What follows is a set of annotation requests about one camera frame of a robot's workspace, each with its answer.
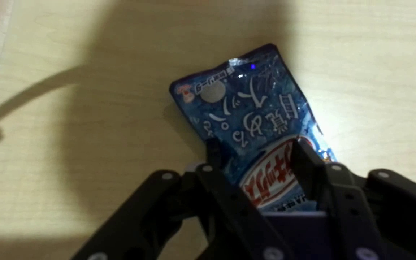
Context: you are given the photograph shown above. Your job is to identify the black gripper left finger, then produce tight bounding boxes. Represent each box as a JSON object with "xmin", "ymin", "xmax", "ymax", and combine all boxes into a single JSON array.
[{"xmin": 72, "ymin": 136, "xmax": 291, "ymax": 260}]

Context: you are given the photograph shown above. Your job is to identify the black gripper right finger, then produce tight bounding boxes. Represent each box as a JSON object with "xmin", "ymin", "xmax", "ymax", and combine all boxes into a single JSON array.
[{"xmin": 288, "ymin": 139, "xmax": 416, "ymax": 260}]

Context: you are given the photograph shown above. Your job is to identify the blue sachet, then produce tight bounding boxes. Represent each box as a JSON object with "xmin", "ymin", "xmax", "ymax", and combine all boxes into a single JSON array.
[{"xmin": 168, "ymin": 42, "xmax": 339, "ymax": 214}]

